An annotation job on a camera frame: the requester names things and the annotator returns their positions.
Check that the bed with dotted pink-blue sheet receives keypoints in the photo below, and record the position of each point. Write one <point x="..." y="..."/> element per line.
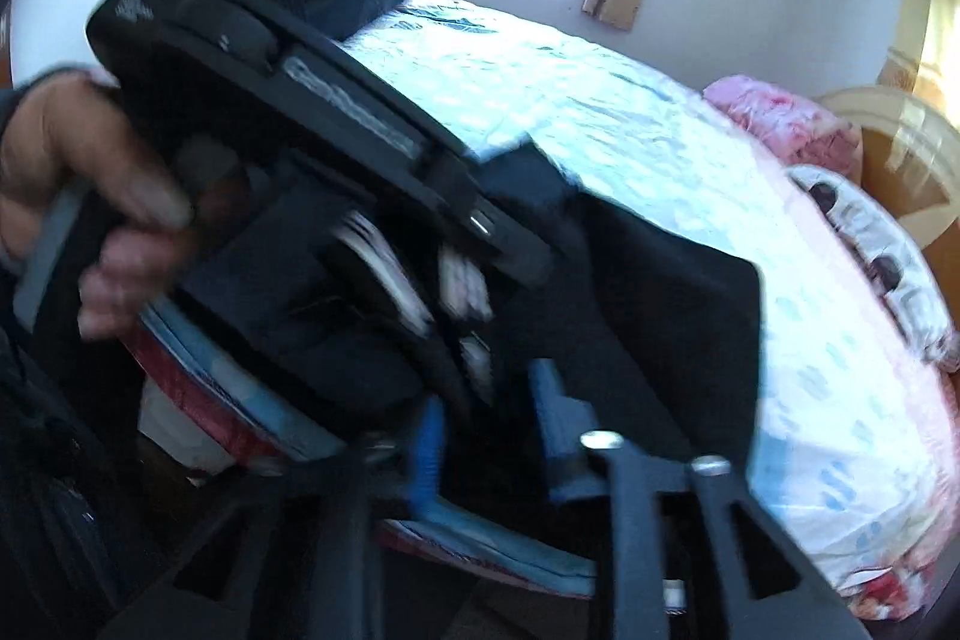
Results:
<point x="600" y="108"/>

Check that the folded pink floral blanket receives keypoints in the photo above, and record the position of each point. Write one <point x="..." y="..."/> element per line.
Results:
<point x="780" y="119"/>

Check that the person's left hand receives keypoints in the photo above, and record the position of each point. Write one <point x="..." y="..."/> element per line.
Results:
<point x="67" y="138"/>

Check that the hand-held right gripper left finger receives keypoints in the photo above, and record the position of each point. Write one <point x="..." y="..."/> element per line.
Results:
<point x="427" y="460"/>

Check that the cream and wood headboard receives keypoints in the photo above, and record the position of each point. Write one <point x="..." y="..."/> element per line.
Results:
<point x="900" y="160"/>

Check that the black pants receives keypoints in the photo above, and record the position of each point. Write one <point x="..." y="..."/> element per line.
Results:
<point x="660" y="325"/>

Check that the yellow patterned curtain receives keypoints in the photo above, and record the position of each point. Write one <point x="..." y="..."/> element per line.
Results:
<point x="926" y="33"/>

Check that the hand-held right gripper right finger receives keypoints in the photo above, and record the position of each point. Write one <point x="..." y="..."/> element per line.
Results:
<point x="561" y="437"/>

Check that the patterned grey-white pillow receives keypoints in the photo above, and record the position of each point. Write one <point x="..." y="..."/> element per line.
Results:
<point x="892" y="265"/>

